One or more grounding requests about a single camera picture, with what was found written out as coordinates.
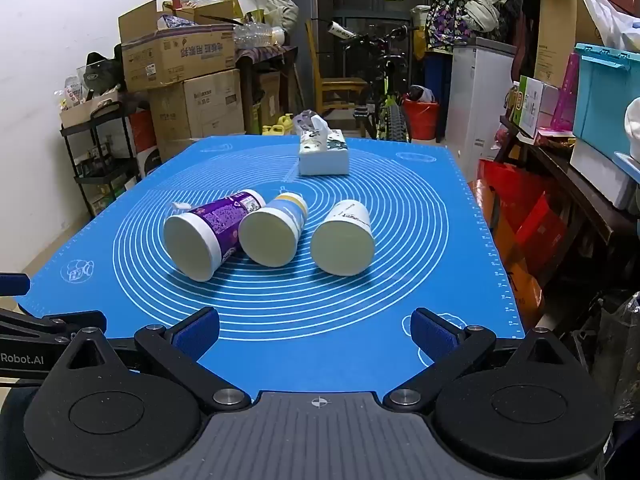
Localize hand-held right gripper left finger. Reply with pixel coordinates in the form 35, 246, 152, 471
50, 306, 252, 415

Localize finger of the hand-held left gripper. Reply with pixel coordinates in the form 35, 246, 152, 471
0, 272, 32, 297
0, 308, 108, 345

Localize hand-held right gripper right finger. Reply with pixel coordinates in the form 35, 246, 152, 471
382, 307, 581, 413

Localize purple paper cup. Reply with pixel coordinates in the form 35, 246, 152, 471
163, 189, 267, 282

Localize yellow and blue paper cup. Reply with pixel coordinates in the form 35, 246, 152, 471
238, 191, 309, 267

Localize white paper cup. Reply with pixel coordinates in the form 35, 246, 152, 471
310, 199, 376, 277

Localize blue silicone baking mat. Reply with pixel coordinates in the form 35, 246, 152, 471
15, 135, 526, 406

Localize black metal shelf rack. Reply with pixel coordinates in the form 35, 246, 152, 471
60, 94, 151, 217

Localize red paper bag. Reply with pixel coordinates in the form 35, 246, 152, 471
474, 159, 568, 273

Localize shallow cardboard tray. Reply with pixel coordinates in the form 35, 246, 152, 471
59, 91, 122, 129

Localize white tissue box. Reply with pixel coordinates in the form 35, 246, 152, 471
297, 109, 349, 177

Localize dark wooden shelf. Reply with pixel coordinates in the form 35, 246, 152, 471
499, 114, 640, 281

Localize red bucket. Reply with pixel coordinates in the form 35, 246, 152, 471
402, 97, 441, 141

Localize yellow plastic jug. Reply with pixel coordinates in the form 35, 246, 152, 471
262, 114, 299, 136

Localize large brown cardboard box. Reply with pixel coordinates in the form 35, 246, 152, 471
149, 69, 246, 162

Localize black helmet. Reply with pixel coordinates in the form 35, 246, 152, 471
82, 51, 126, 94

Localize white storage box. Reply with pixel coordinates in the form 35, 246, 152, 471
570, 139, 640, 211

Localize white chest freezer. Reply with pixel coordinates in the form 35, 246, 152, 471
446, 37, 517, 182

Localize green and white carton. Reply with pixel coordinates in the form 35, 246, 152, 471
517, 76, 547, 137

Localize black bicycle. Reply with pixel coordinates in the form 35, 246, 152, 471
325, 20, 417, 144

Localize wooden chair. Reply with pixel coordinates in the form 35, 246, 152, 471
306, 20, 369, 117

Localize pink plastic folder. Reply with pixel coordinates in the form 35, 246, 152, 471
550, 52, 581, 131

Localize printed cardboard box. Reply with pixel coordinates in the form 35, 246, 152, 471
121, 25, 237, 93

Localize dark wooden side table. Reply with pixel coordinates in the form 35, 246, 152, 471
235, 44, 299, 136

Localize teal plastic storage crate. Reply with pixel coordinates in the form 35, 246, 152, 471
572, 42, 640, 162

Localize clear plastic bottles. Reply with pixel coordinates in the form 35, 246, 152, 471
232, 22, 287, 50

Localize floral fabric bag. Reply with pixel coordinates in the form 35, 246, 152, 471
425, 0, 473, 54

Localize open cardboard box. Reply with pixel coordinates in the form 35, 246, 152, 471
118, 0, 245, 43

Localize tall brown cardboard box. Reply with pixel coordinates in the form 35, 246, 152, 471
534, 0, 606, 89

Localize grey cloth bag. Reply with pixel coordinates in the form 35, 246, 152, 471
462, 0, 502, 32

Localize white plastic bag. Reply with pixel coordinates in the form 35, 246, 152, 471
577, 0, 640, 54

